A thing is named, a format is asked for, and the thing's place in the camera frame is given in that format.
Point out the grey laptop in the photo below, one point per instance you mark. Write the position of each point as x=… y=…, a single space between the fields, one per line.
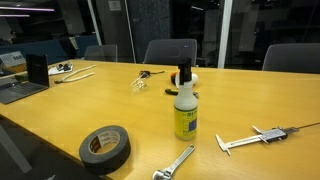
x=19 y=91

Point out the white yellow spray bottle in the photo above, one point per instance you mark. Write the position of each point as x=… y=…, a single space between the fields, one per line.
x=185 y=103

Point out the black duct tape roll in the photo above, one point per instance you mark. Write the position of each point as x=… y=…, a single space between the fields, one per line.
x=105 y=150

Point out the silver adjustable wrench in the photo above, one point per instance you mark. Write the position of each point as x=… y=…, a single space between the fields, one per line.
x=167 y=173

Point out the white paper cup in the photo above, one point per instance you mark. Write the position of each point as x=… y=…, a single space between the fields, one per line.
x=194 y=79

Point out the white pillar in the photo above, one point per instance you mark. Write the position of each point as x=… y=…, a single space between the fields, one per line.
x=224 y=32

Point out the white sign card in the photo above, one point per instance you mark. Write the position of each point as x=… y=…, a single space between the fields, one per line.
x=12 y=59

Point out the grey office chair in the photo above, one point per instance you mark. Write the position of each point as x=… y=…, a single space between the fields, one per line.
x=102 y=53
x=170 y=51
x=293 y=57

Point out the digital caliper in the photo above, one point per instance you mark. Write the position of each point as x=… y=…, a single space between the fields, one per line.
x=268 y=136

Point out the orange tape measure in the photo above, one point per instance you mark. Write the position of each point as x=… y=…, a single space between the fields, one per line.
x=172 y=77

